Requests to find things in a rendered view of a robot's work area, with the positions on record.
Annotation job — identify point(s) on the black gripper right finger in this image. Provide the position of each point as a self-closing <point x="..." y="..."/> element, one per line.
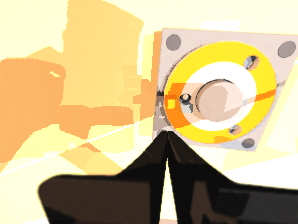
<point x="204" y="195"/>

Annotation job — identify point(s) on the yellow and orange round plate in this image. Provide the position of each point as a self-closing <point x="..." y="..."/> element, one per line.
<point x="223" y="59"/>

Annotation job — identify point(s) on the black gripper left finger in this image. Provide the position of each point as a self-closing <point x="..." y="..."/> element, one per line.
<point x="132" y="196"/>

